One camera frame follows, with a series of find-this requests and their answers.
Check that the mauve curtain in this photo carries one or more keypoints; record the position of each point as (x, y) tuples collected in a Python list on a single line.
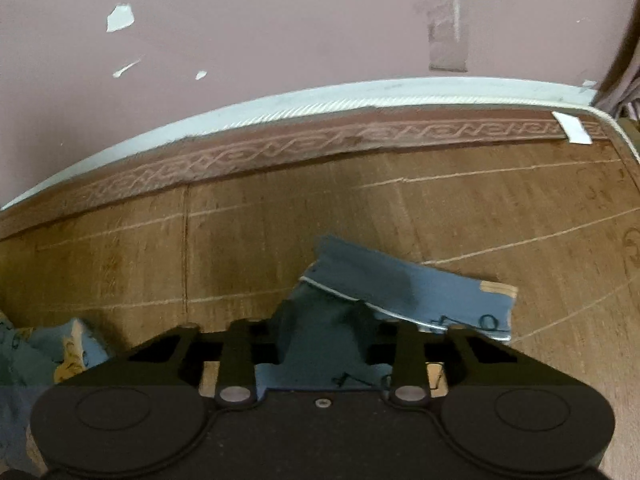
[(625, 85)]

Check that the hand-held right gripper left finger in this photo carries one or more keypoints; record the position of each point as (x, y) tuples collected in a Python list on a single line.
[(237, 355)]

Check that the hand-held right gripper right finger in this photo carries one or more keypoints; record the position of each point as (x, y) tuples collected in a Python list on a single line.
[(411, 355)]

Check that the white mattress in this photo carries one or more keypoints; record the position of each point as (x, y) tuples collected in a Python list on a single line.
[(300, 104)]

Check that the white mat tag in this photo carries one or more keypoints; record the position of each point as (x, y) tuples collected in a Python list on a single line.
[(572, 127)]

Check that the tape patch on wall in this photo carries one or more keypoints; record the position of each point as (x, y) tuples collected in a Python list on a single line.
[(448, 45)]

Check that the blue pants with yellow print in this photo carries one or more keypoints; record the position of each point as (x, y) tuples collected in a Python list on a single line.
[(350, 290)]

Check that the brown bamboo bed mat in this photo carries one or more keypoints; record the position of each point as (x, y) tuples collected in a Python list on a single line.
[(150, 260)]

